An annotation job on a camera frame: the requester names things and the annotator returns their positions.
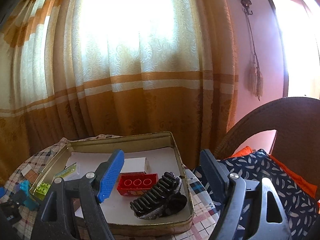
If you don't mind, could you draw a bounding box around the gold metal tin box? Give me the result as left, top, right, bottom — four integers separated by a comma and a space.
29, 131, 195, 237

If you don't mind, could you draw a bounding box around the red toy brick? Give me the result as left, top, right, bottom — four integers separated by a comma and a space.
117, 173, 158, 196

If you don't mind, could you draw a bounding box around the cream and orange curtain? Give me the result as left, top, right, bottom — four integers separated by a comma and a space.
0, 0, 239, 175

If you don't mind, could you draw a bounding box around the black hair claw clip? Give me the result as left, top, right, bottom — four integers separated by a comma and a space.
129, 171, 188, 220

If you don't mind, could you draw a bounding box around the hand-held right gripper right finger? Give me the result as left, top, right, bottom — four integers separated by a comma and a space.
199, 149, 293, 240

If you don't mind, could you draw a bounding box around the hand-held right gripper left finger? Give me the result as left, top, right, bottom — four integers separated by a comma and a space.
31, 149, 125, 240

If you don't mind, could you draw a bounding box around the dark blue patterned cushion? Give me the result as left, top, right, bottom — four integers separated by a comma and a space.
192, 149, 320, 240

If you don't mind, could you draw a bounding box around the green toy brick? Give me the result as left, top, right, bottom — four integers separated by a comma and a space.
35, 181, 53, 200

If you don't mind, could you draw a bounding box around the brown wicker chair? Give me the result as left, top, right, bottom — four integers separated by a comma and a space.
216, 97, 320, 160

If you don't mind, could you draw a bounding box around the curtain tieback tassel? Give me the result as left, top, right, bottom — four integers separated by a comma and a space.
244, 11, 264, 102

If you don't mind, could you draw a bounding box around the clear case with green label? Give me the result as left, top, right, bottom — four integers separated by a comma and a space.
54, 162, 80, 179

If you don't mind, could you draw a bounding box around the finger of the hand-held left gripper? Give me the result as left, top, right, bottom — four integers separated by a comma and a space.
10, 191, 40, 209

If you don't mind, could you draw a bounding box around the white paper sheet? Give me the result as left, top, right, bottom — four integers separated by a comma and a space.
65, 147, 187, 227

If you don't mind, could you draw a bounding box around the white cardboard box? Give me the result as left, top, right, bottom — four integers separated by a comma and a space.
120, 157, 150, 175

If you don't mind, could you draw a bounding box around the metal wall hook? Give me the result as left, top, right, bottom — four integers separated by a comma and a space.
241, 0, 253, 15

